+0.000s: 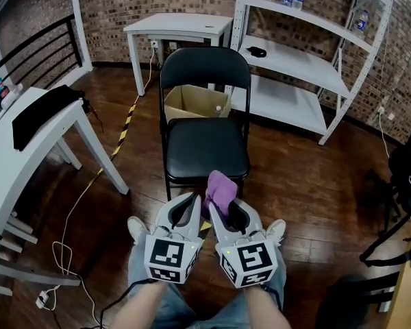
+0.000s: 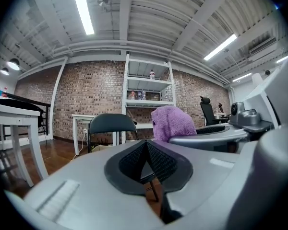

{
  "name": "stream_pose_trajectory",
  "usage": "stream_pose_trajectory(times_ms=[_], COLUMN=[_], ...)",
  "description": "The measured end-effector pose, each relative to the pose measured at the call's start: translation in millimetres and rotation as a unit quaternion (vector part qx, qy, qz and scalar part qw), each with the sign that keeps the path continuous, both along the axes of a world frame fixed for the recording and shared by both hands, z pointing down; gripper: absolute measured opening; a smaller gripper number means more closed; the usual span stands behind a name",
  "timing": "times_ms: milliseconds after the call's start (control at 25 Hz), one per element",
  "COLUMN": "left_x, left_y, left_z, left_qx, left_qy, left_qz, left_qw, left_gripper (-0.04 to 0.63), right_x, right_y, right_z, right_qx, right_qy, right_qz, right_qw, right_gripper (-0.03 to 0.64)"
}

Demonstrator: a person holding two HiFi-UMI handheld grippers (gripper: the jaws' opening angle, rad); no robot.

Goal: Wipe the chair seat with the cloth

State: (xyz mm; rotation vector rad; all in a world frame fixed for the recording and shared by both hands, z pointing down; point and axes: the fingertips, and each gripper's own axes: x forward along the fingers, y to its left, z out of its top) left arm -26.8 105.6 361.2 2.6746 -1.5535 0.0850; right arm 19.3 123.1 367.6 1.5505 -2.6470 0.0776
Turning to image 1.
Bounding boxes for black cord bundle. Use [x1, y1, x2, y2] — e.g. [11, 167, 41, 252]
[82, 97, 105, 133]

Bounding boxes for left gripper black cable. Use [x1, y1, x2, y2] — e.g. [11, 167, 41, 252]
[99, 279, 151, 329]

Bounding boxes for white steel column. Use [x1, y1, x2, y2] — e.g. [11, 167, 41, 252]
[70, 0, 94, 73]

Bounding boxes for wooden board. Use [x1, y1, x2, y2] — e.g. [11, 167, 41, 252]
[385, 210, 411, 329]

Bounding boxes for black backpack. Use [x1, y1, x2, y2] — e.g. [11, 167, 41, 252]
[388, 97, 411, 215]

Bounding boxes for thin white wall cable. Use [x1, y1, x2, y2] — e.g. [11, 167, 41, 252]
[378, 113, 391, 157]

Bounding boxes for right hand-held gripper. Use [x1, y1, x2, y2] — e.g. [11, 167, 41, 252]
[208, 198, 279, 289]

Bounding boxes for black folding chair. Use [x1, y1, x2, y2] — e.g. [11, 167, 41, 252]
[158, 46, 253, 202]

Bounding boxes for person's left forearm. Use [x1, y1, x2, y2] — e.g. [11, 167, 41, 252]
[111, 281, 169, 329]

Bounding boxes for white power adapter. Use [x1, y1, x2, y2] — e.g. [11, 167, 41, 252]
[35, 290, 51, 310]

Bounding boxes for person's right leg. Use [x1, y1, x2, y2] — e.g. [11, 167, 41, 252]
[191, 245, 288, 329]

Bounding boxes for black fabric bag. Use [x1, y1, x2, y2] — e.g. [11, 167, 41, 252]
[12, 84, 86, 152]

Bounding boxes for long yellow black floor tape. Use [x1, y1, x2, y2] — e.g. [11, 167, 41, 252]
[97, 96, 140, 176]

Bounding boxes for small white table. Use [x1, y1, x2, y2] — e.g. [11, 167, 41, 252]
[123, 12, 234, 97]

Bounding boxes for person's right white shoe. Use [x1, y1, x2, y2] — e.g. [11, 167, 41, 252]
[264, 219, 287, 246]

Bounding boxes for purple cloth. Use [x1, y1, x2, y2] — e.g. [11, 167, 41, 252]
[200, 169, 239, 219]

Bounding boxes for white desk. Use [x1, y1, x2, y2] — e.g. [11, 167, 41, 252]
[0, 86, 130, 297]

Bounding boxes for black strap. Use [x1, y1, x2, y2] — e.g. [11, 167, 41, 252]
[245, 46, 268, 58]

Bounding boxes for white metal shelf rack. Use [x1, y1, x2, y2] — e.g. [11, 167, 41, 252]
[229, 0, 398, 147]

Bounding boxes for person's left leg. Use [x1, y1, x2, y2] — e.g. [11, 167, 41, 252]
[127, 240, 198, 329]

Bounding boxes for person's left white shoe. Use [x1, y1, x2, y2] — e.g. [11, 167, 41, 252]
[127, 216, 150, 245]

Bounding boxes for person's right forearm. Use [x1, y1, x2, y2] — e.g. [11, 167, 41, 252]
[242, 284, 292, 329]

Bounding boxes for open cardboard box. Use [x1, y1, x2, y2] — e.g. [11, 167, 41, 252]
[163, 84, 233, 123]

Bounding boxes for black metal stand legs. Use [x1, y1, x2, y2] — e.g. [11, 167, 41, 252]
[359, 214, 411, 273]

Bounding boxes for person's white shoe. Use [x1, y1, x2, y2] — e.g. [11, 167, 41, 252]
[127, 216, 150, 245]
[264, 219, 287, 246]

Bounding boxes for long white floor cable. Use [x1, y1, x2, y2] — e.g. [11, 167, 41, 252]
[51, 42, 158, 328]

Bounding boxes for black metal railing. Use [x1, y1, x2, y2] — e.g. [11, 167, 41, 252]
[0, 14, 84, 90]

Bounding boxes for person's leg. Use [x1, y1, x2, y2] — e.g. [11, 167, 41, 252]
[127, 240, 198, 329]
[191, 245, 288, 329]

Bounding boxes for white plastic device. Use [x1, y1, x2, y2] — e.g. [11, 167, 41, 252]
[0, 83, 24, 110]

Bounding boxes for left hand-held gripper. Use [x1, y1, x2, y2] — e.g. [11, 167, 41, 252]
[143, 193, 203, 284]

